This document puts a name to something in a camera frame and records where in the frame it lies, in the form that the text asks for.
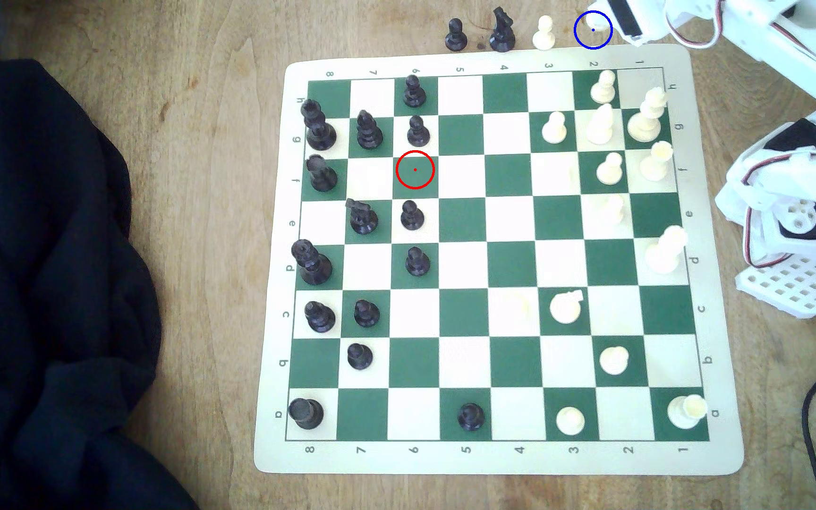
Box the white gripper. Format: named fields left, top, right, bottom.
left=606, top=0, right=671, bottom=47

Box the white queen chess piece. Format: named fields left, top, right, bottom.
left=626, top=86, right=668, bottom=143

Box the white bishop chess piece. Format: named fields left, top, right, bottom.
left=639, top=141, right=674, bottom=182
left=585, top=103, right=616, bottom=145

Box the black knight chess piece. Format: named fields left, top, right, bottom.
left=346, top=199, right=380, bottom=235
left=488, top=7, right=517, bottom=54

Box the white king chess piece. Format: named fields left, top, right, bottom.
left=643, top=225, right=690, bottom=276

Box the white knight chess piece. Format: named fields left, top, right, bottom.
left=549, top=289, right=585, bottom=324

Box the white rook chess piece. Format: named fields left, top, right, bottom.
left=666, top=394, right=708, bottom=430

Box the black queen chess piece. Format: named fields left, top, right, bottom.
left=291, top=239, right=334, bottom=286

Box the green and white chessboard mat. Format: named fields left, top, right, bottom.
left=252, top=44, right=745, bottom=476

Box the black crumpled cloth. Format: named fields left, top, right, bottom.
left=0, top=57, right=200, bottom=510

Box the white perforated base plate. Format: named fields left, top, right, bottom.
left=735, top=251, right=816, bottom=320

